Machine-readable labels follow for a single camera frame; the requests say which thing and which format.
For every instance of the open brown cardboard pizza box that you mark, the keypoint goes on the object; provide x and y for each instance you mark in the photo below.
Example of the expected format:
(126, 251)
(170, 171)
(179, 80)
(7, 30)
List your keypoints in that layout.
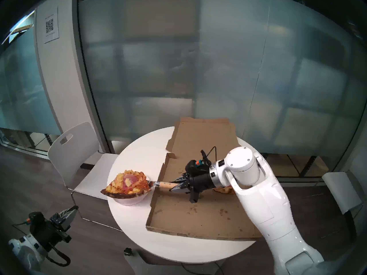
(183, 217)

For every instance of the large ham pineapple pizza slice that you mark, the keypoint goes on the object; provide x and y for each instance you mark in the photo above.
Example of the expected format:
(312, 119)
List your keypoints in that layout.
(129, 184)

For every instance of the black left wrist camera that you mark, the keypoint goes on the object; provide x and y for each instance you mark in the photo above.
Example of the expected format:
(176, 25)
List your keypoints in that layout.
(35, 218)

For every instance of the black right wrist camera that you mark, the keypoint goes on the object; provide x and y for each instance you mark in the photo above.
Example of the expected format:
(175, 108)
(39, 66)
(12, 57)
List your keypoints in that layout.
(195, 166)

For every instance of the black star knob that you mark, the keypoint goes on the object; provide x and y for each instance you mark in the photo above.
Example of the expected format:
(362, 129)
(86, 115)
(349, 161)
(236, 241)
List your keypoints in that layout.
(128, 251)

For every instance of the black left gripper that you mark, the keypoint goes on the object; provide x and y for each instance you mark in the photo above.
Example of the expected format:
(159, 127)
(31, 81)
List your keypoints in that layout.
(50, 234)

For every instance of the pink plastic plate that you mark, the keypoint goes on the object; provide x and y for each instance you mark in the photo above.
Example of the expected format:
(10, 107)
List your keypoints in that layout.
(129, 201)

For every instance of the grey metal base plate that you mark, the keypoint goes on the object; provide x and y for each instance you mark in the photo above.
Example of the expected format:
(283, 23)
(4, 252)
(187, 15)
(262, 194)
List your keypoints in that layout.
(143, 265)

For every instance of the small ham pineapple pizza slice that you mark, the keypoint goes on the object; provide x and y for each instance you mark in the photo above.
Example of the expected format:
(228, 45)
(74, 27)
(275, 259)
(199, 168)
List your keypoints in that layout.
(225, 190)

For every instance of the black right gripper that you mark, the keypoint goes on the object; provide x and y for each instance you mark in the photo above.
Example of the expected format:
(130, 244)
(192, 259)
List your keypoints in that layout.
(200, 182)

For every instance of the white QR code paper sign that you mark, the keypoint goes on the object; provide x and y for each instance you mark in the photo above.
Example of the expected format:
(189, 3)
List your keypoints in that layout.
(50, 35)

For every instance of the white plastic chair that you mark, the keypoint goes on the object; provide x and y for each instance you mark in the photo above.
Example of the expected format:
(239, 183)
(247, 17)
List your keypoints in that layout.
(341, 188)

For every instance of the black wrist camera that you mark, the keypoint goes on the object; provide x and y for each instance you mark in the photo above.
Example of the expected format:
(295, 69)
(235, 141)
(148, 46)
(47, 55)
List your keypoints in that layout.
(195, 166)
(35, 218)

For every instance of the black metal shelf frame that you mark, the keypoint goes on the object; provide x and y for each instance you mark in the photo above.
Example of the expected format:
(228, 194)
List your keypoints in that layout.
(309, 166)
(50, 140)

